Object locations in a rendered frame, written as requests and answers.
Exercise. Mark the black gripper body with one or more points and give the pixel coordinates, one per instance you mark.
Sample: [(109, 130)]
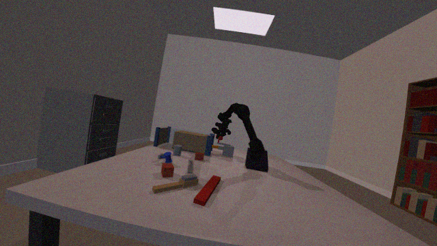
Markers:
[(223, 129)]

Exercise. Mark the red flat bar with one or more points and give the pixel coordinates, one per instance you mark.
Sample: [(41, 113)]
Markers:
[(205, 193)]

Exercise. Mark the red cube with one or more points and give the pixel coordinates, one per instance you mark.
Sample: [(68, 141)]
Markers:
[(167, 170), (199, 156)]

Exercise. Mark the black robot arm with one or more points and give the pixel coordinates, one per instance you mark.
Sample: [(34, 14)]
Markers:
[(243, 113)]

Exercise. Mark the grey cylinder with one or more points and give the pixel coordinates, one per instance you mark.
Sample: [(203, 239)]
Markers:
[(177, 150)]

